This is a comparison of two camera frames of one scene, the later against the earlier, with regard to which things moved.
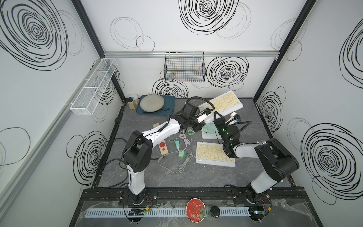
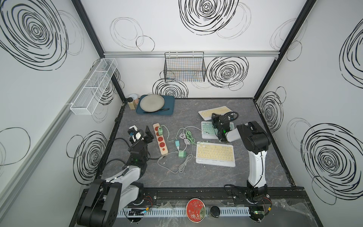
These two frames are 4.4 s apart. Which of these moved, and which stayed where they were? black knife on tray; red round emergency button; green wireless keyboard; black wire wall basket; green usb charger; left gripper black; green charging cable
Moved: left gripper black; green charging cable
Stayed: black wire wall basket; green wireless keyboard; red round emergency button; black knife on tray; green usb charger
